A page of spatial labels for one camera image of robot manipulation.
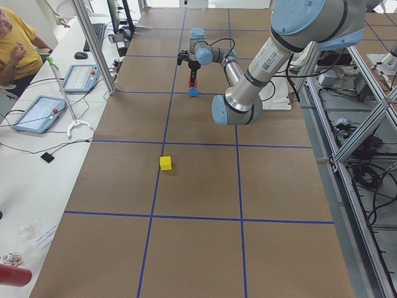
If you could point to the red block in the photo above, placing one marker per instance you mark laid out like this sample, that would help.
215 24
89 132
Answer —
193 83

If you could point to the blue block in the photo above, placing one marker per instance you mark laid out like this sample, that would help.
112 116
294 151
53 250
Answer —
193 92

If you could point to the yellow block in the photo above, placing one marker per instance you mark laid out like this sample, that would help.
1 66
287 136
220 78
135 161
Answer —
165 163

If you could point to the upper blue teach pendant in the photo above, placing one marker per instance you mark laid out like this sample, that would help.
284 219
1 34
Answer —
81 79

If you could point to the blue teach pendant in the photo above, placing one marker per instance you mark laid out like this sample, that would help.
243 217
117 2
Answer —
40 115
81 79

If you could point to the black computer mouse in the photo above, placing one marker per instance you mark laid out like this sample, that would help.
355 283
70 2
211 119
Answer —
80 55

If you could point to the lower blue teach pendant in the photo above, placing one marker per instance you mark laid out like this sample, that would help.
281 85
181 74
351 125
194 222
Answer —
40 115

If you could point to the small black square pad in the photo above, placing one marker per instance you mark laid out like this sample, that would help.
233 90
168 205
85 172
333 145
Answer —
47 157

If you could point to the person in yellow shirt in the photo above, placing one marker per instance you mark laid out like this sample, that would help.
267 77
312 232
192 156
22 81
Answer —
20 61

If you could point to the red cylinder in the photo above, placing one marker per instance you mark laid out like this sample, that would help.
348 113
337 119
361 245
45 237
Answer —
14 276

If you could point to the white pedestal column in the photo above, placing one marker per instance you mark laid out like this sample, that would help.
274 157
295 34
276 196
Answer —
275 95

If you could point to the aluminium frame post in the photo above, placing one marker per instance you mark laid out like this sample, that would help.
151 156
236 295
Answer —
95 48

